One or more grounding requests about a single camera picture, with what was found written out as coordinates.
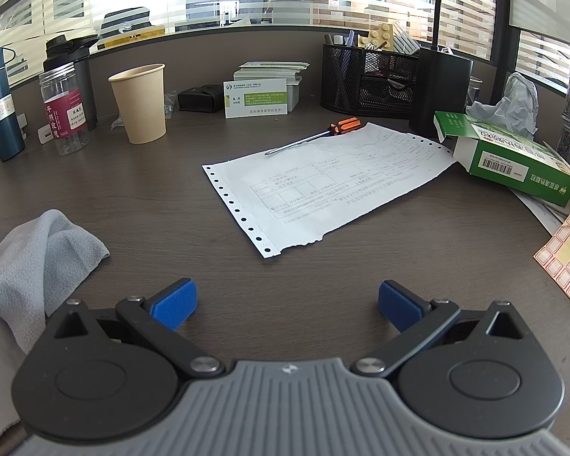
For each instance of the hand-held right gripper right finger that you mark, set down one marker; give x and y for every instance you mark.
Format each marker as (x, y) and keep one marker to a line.
(394, 301)

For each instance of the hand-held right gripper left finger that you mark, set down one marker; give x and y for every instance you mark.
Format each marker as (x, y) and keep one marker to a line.
(175, 301)

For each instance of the grey towel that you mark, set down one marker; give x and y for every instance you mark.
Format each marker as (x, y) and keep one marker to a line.
(28, 266)

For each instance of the white printed paper sheet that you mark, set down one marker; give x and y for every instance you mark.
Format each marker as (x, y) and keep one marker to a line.
(323, 185)

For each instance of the white loose paper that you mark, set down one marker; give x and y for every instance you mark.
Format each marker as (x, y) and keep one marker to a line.
(544, 216)

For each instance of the pink sticker label sheet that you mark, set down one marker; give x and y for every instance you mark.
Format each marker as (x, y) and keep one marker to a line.
(567, 256)

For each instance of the green and white carton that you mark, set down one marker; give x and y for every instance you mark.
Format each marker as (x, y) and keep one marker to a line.
(517, 171)

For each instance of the clear plastic wrapper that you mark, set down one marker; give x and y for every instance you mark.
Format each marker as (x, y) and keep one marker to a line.
(169, 104)

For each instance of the beige paper cup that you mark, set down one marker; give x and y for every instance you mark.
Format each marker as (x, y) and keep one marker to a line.
(137, 104)

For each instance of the small black pouch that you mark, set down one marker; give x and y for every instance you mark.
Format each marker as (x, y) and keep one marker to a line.
(199, 99)

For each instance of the white charger adapter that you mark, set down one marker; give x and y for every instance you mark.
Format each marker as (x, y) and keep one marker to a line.
(45, 134)

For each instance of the white and green business card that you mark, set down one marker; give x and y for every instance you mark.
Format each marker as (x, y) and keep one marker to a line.
(254, 99)

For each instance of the black rectangular box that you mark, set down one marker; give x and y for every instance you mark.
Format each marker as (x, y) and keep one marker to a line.
(441, 90)

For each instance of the clear jar with red label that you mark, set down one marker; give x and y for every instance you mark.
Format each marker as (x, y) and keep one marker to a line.
(64, 114)

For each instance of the black mesh desk organizer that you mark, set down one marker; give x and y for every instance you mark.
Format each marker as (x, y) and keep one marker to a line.
(361, 85)

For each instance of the grey plastic bag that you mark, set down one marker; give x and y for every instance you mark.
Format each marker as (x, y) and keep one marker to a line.
(517, 99)

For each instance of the stack of white card boxes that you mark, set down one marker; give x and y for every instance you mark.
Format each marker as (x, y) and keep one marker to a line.
(270, 70)

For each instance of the dark blue thermos bottle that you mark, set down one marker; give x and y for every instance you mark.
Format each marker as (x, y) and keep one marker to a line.
(0, 104)

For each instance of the yellow toy bricks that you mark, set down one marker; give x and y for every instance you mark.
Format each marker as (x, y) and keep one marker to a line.
(377, 35)

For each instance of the yellow flat box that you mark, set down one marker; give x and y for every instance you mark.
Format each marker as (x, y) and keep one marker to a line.
(133, 34)

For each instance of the black water bottle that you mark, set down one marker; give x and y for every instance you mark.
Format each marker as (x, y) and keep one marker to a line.
(61, 52)

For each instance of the dark bag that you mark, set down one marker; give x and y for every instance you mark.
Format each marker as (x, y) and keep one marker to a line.
(123, 19)

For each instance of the black lamp pole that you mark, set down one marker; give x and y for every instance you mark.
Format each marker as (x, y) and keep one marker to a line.
(439, 4)

